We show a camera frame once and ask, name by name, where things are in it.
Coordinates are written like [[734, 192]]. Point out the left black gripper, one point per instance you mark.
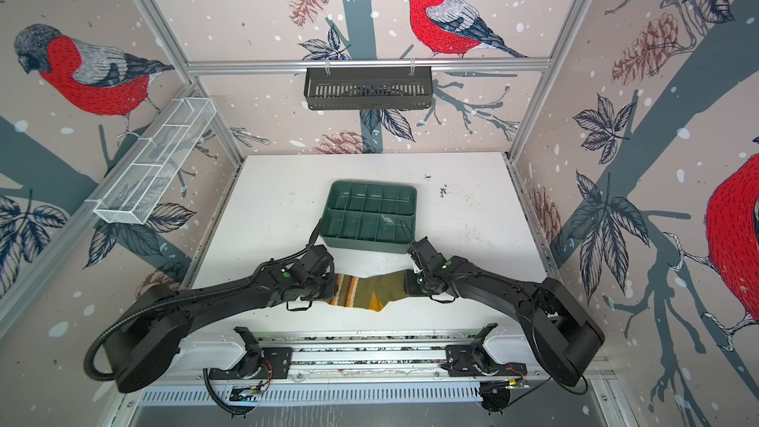
[[331, 294]]

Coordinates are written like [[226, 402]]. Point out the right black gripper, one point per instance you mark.
[[411, 285]]

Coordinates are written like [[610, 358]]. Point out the olive striped sock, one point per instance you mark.
[[369, 293]]

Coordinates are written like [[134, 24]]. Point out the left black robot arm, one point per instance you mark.
[[140, 346]]

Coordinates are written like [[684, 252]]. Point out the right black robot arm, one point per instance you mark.
[[562, 335]]

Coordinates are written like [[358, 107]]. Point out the green compartment tray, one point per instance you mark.
[[369, 216]]

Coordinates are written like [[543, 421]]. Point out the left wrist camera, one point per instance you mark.
[[317, 261]]

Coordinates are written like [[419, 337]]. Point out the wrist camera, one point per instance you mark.
[[426, 257], [317, 261]]

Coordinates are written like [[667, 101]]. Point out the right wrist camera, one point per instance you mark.
[[426, 257]]

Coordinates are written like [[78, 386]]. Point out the aluminium mounting rail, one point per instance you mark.
[[385, 358]]

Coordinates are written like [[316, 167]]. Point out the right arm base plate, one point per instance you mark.
[[492, 353]]

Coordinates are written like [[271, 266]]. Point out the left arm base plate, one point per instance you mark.
[[255, 362]]

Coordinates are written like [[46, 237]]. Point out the black hanging wire basket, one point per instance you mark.
[[369, 88]]

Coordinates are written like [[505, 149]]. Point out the white mesh wall shelf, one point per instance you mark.
[[141, 186]]

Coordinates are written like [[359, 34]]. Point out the horizontal aluminium frame bar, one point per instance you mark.
[[250, 67]]

